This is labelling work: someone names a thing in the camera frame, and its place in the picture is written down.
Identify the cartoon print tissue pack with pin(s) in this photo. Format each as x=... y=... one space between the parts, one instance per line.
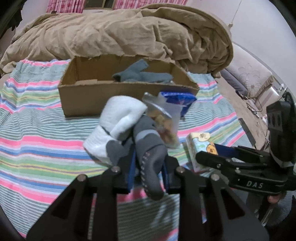
x=198 y=146

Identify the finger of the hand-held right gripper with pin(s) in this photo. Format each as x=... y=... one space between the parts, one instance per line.
x=208 y=160
x=225 y=150

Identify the grey sock with grip dots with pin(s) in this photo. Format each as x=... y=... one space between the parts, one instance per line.
x=148 y=160

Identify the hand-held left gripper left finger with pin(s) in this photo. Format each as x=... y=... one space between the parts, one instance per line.
x=130 y=176

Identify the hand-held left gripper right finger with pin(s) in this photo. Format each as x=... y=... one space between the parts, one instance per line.
x=165 y=178

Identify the person's right hand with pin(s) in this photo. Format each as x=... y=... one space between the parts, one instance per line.
x=276 y=199

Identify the clear snack packet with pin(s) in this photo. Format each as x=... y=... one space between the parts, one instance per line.
x=166 y=125

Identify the pink patterned curtain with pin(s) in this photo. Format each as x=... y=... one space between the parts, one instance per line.
x=66 y=5
x=150 y=3

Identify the tan blanket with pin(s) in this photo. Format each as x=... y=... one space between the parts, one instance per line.
x=120 y=32

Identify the blue-grey sock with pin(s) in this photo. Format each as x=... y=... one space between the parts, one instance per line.
x=143 y=75

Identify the blue foil packet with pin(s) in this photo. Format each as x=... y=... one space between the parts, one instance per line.
x=179 y=99

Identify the white sock with grey heel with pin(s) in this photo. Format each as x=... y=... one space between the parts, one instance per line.
x=120 y=118

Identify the striped bed sheet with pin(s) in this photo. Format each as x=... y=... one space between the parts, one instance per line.
x=41 y=143

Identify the cardboard box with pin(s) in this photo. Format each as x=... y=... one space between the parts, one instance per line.
x=92 y=99

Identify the beige floral sofa cushion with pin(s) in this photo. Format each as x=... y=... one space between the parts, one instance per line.
x=251 y=69

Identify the grey bolster pillow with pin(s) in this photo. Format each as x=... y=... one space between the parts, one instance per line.
x=232 y=80

